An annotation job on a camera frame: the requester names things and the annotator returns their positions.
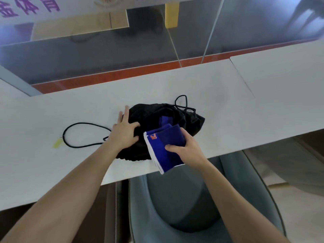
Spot person's left hand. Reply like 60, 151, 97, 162
108, 106, 141, 152

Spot person's right hand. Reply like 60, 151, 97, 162
165, 128, 211, 170

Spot blue cloth white edge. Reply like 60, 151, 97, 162
143, 116, 187, 175

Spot black drawstring bag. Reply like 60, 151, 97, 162
62, 95, 205, 162

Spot person's left forearm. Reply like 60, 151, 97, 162
0, 140, 122, 243

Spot person's right forearm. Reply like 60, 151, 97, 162
199, 159, 291, 243

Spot grey upholstered chair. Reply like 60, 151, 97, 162
128, 149, 287, 243

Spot light wooden panel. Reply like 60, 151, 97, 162
30, 11, 130, 41

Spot white banner purple characters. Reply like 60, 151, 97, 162
0, 0, 223, 26

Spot yellow post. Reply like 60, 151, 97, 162
165, 2, 180, 29

